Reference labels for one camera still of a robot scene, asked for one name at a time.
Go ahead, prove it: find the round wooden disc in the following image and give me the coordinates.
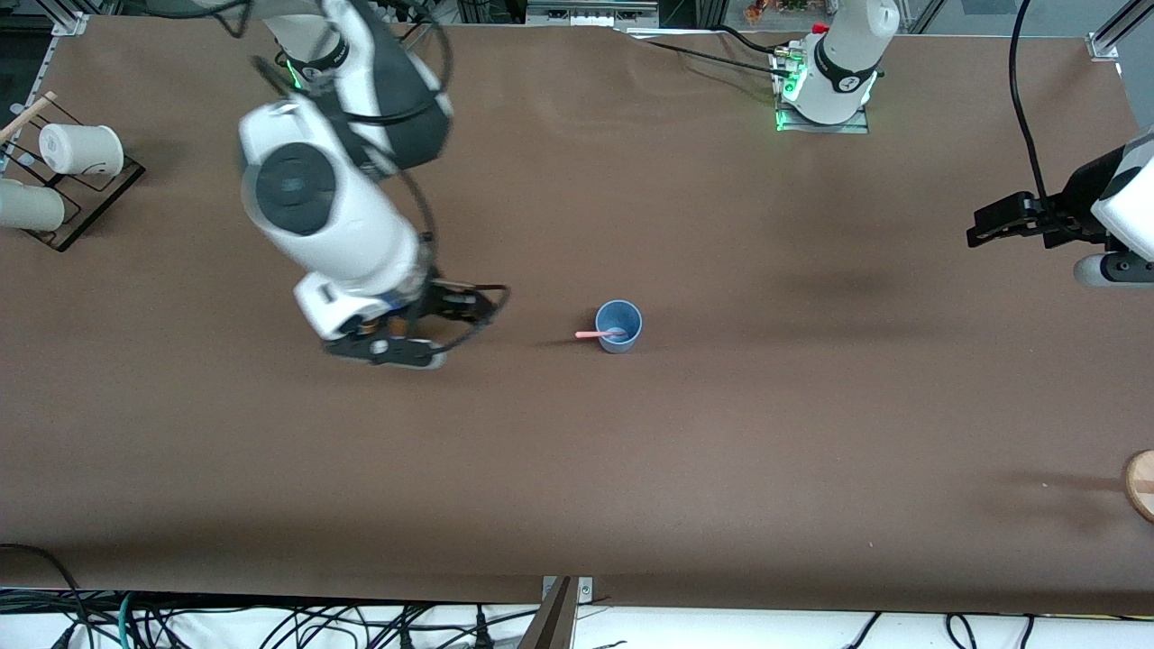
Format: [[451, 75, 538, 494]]
[[1122, 449, 1154, 524]]

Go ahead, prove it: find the black cup rack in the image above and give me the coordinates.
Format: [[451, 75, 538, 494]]
[[0, 95, 146, 253]]

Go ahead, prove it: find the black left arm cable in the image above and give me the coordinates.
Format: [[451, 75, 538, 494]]
[[1010, 0, 1053, 206]]

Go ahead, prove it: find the long black table cable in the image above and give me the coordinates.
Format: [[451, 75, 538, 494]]
[[622, 32, 794, 80]]

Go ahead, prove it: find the white cup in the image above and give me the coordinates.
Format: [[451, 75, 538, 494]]
[[39, 123, 124, 178], [0, 178, 67, 232]]

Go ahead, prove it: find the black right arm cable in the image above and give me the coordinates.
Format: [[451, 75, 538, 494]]
[[252, 0, 511, 354]]

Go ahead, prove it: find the thick black floor cable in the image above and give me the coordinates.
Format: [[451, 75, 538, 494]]
[[0, 544, 87, 649]]

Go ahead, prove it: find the short black table cable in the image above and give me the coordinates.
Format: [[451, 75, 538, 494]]
[[717, 24, 782, 55]]

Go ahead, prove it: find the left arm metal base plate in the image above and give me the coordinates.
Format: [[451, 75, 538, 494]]
[[775, 50, 871, 134]]

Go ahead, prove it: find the wooden stick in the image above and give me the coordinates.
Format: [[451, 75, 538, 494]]
[[0, 91, 58, 145]]

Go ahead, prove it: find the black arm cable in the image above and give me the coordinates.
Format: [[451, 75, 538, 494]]
[[1010, 0, 1053, 206], [252, 0, 511, 354]]

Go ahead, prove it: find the aluminium frame profile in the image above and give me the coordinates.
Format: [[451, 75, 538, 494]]
[[1086, 0, 1154, 62]]

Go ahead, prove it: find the blue cup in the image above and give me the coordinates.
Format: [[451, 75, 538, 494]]
[[595, 300, 644, 354]]

